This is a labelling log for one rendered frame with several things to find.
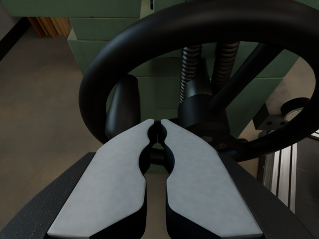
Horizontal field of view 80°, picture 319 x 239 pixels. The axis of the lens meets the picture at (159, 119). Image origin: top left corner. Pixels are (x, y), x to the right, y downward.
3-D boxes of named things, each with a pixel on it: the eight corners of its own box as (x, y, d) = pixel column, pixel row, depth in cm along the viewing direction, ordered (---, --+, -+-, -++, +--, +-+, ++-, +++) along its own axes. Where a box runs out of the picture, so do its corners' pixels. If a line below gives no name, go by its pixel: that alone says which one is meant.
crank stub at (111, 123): (146, 143, 13) (124, 153, 15) (149, 81, 16) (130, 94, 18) (116, 130, 12) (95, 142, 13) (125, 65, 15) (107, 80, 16)
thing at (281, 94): (255, 131, 54) (269, 115, 47) (245, 97, 61) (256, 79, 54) (285, 131, 54) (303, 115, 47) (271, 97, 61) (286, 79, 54)
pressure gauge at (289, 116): (274, 127, 47) (294, 107, 40) (269, 114, 49) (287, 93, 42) (300, 127, 47) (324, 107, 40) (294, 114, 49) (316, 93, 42)
